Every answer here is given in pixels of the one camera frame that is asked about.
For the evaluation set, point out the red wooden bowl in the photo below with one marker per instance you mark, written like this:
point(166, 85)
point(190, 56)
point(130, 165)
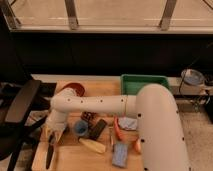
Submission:
point(74, 89)

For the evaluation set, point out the round metal dish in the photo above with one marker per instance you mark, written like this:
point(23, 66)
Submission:
point(192, 77)

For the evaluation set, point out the crumpled blue cloth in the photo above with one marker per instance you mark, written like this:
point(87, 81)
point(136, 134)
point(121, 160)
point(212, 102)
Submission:
point(127, 123)

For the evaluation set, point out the metal fork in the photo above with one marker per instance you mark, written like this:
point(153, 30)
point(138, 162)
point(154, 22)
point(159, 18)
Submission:
point(111, 138)

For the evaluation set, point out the blue plastic cup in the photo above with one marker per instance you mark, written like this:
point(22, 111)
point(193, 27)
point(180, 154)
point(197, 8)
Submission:
point(80, 128)

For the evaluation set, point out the blue sponge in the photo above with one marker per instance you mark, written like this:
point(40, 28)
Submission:
point(120, 154)

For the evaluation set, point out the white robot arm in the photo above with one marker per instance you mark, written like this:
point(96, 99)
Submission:
point(159, 125)

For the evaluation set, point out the dark grape bunch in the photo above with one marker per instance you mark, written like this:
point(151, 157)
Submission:
point(88, 117)

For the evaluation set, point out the black rectangular block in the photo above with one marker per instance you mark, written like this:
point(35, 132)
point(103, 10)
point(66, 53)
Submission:
point(96, 129)

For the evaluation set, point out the red yellow apple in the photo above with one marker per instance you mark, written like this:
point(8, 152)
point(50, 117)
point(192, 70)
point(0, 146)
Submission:
point(137, 146)

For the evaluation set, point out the green plastic tray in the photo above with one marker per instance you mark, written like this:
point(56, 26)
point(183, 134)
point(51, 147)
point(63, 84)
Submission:
point(132, 83)

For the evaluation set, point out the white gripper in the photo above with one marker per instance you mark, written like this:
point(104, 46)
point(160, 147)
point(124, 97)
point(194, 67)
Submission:
point(56, 122)

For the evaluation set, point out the black office chair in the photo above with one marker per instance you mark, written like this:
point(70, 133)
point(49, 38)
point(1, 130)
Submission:
point(13, 130)

